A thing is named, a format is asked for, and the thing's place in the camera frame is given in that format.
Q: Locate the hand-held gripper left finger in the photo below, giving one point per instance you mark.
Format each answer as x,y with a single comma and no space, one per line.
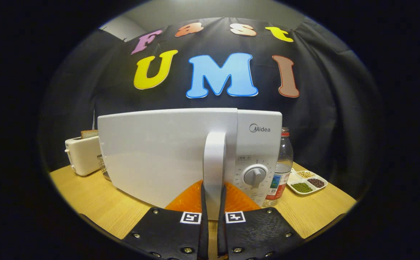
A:
204,234

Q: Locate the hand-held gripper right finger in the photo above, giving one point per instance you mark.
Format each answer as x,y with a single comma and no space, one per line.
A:
222,234

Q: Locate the white microwave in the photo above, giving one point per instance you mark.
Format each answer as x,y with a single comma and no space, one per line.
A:
152,151

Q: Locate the clear plastic water bottle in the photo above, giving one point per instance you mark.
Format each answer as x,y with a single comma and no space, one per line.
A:
280,169

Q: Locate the white divided bean dish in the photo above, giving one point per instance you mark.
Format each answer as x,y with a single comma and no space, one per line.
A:
305,182

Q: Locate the white toaster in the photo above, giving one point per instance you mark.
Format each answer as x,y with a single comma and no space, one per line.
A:
83,157

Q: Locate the toast slice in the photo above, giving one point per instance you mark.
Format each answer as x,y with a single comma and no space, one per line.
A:
89,134

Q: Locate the black backdrop cloth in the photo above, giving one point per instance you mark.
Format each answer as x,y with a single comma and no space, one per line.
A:
325,119

